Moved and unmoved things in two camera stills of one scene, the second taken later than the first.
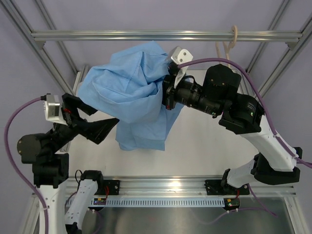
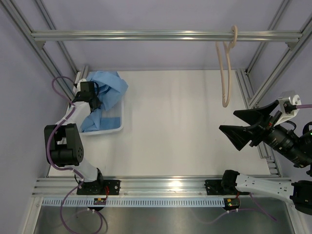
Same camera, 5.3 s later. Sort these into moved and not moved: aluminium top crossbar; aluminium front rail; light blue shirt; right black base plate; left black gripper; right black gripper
Moved: light blue shirt; right black gripper; left black gripper
Not moved: right black base plate; aluminium front rail; aluminium top crossbar
